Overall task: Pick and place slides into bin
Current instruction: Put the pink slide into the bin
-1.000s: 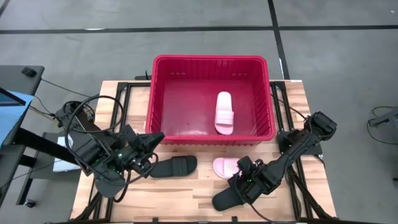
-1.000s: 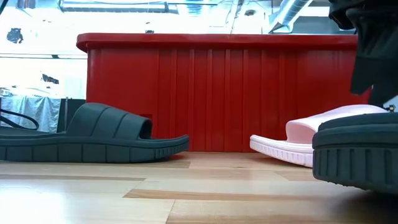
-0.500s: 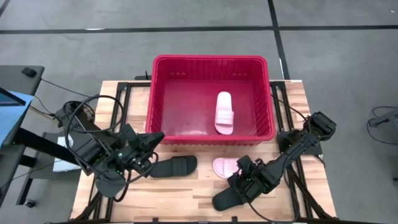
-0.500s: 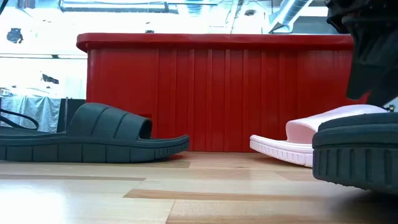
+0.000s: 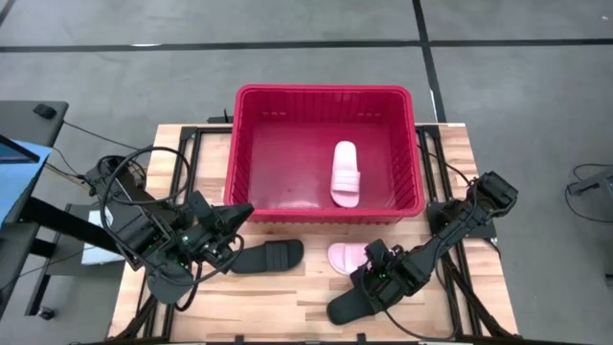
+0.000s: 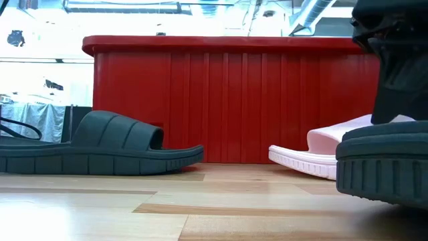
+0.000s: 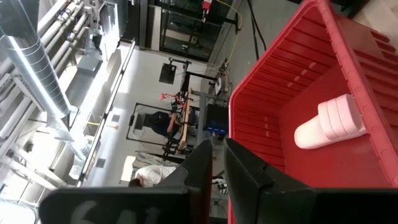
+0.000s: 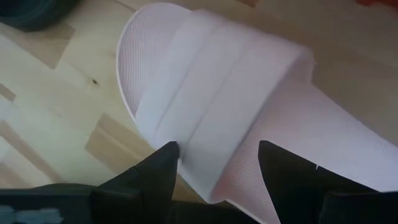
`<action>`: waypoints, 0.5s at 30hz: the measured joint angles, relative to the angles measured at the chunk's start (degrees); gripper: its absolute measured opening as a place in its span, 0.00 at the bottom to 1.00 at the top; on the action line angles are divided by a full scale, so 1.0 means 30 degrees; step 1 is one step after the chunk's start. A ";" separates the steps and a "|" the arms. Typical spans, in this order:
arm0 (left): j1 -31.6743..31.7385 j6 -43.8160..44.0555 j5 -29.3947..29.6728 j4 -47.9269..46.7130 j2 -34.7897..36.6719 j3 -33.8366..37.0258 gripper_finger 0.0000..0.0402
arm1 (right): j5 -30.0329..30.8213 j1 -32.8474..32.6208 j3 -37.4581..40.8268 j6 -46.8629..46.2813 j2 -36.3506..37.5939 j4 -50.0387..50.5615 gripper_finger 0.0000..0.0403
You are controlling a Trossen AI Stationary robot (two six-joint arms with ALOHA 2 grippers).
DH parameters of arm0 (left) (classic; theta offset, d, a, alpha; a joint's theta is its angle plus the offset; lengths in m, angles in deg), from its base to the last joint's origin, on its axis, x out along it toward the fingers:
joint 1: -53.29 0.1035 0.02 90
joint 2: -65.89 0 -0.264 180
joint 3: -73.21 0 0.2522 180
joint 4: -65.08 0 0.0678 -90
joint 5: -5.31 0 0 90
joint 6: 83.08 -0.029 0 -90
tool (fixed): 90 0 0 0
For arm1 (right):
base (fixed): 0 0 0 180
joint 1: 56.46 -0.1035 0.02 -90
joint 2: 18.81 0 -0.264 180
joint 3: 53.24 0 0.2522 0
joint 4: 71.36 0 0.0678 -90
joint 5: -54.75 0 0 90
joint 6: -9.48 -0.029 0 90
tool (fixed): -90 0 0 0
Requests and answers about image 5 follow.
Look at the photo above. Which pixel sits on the small black antenna device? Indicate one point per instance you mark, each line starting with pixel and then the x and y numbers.
pixel 220 119

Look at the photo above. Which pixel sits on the black aluminium table frame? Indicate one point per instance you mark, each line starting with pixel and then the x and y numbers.
pixel 188 158

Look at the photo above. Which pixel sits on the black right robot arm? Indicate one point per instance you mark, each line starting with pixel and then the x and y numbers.
pixel 460 220

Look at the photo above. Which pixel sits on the pale pink slide sandal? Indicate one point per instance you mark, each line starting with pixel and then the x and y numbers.
pixel 345 172
pixel 342 256

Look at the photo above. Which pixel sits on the blue sheet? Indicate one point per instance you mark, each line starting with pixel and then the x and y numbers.
pixel 19 187

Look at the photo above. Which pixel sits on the black desk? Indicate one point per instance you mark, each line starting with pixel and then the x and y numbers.
pixel 24 122

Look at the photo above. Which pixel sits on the red plastic bin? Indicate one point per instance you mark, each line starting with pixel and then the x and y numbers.
pixel 287 158

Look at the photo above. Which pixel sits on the black slide sandal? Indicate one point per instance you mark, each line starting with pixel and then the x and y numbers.
pixel 347 306
pixel 268 256

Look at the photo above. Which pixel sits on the dark monitor screen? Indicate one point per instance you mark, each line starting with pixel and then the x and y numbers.
pixel 14 152

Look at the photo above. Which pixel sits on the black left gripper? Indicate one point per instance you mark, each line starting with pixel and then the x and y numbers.
pixel 205 213

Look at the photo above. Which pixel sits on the white paper sheet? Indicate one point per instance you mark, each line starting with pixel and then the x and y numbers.
pixel 96 254

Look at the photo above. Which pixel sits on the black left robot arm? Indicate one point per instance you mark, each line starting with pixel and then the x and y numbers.
pixel 139 225

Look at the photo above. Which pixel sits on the black computer mouse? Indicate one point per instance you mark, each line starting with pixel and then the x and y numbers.
pixel 44 111

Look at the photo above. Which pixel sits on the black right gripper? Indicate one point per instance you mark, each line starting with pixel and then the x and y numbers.
pixel 400 280

